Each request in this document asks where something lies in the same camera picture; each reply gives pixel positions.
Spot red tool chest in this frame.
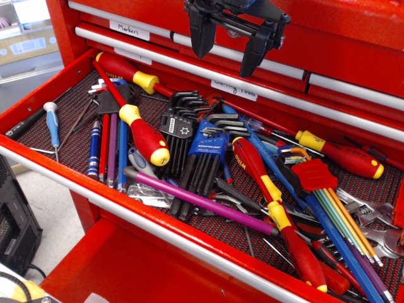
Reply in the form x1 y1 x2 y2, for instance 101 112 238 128
1 1 403 302

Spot red yellow screwdriver long shaft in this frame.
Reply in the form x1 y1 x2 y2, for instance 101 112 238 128
92 60 170 167

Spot white label Markers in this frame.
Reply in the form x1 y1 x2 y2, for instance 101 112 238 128
109 20 150 41

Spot large violet Allen key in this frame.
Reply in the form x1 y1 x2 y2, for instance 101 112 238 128
123 167 280 237

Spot black electronics box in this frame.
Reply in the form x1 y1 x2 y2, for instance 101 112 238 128
1 156 42 276

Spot large blue Allen key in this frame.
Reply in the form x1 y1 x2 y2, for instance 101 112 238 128
220 104 395 303

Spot white label Cutting Tools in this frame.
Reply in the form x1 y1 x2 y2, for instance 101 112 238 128
211 80 258 102

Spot grey blue handled tool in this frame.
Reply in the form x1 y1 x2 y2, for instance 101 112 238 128
128 146 157 178

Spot rainbow hex key set red holder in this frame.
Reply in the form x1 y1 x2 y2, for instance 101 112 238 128
277 146 383 266

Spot black red drawer liner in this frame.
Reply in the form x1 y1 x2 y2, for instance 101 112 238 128
14 69 404 300

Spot red yellow screwdriver centre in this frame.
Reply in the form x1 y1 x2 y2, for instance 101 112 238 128
232 137 328 293

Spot blue metal pen tool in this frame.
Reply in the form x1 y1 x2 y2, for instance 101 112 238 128
86 120 101 179

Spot thin violet hex key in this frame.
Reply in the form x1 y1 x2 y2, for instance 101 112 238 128
107 113 118 188

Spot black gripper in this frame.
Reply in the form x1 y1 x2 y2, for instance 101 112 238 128
184 1 291 77

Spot black holder hex key set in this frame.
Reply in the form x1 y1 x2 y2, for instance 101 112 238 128
88 78 136 119

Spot black Torx key set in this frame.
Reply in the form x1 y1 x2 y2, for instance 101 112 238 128
157 91 208 179

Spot silver adjustable wrench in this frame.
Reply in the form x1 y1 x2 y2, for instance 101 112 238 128
336 187 403 259

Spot blue holder hex key set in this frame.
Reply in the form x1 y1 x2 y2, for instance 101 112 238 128
169 113 250 221

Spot small blue white screwdriver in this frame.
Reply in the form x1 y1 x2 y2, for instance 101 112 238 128
43 102 60 162

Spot red hex key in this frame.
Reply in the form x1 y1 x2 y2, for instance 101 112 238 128
98 114 110 182

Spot black pen tool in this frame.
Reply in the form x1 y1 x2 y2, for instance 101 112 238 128
5 109 45 140

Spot cardboard box on shelf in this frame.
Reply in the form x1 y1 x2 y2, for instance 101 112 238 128
0 29 59 65

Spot small red handled screwdriver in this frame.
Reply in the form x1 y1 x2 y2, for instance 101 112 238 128
312 241 365 296

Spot red yellow screwdriver right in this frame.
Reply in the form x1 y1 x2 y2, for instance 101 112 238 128
295 131 384 179

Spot red yellow screwdriver upper left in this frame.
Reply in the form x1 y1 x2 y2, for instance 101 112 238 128
95 52 174 97

